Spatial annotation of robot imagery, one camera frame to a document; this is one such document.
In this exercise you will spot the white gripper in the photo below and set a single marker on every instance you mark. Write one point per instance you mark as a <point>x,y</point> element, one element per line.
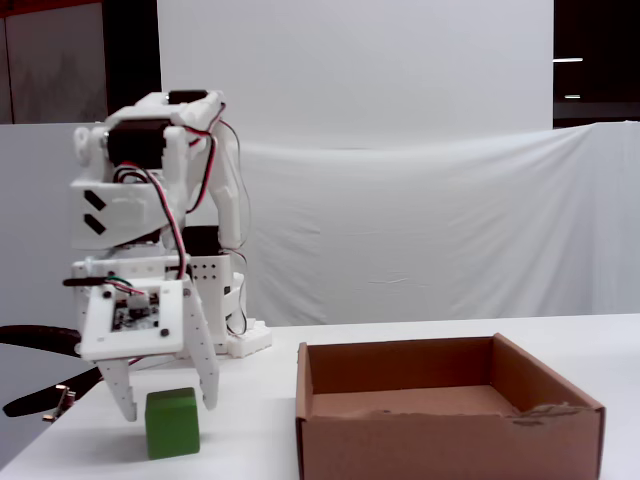
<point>204,350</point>

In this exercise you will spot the green cube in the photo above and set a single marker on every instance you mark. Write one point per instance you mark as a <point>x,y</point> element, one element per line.
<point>172,425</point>

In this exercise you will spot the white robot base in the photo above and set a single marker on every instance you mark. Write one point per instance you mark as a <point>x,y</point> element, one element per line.
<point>250,342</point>

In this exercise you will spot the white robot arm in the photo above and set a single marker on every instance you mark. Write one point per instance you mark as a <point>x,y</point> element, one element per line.
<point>120,215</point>

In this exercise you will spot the brown cardboard box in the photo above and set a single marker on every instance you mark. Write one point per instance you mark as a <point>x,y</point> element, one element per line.
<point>450,445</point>

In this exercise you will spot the black table clamp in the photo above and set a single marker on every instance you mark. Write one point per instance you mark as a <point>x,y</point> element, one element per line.
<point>40,335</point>

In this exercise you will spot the white partition panel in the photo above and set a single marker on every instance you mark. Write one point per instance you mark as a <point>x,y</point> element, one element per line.
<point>35,225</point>

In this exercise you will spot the white backdrop cloth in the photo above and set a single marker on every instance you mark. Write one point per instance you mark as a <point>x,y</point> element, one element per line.
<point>425,225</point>

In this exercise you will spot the brown wooden panel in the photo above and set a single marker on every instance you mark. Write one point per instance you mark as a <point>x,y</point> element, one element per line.
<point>50,60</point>

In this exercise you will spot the white backdrop board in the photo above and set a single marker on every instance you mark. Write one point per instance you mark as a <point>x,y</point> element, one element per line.
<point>350,60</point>

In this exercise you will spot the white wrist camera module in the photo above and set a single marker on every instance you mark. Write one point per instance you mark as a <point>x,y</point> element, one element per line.
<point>95,325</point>

